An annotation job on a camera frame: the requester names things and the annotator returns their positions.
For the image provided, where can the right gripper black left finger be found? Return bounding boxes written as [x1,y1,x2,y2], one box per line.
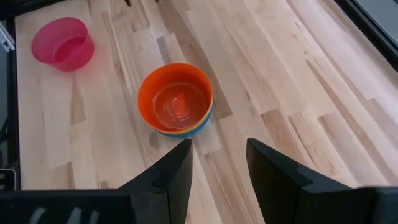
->
[119,139,194,224]

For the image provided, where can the pink plastic bowl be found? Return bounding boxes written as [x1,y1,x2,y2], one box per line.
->
[30,17,95,72]

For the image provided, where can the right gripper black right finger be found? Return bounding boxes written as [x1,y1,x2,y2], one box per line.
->
[246,138,376,224]

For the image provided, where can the blue plastic bowl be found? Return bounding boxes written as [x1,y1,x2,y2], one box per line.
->
[157,107,215,139]

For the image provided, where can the orange plastic bowl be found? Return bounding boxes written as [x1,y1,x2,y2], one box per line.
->
[137,62,214,135]

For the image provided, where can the yellow plastic bowl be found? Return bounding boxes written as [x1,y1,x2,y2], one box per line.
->
[146,105,215,136]

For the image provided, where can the silver table edge bracket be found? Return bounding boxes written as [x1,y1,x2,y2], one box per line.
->
[0,21,16,52]

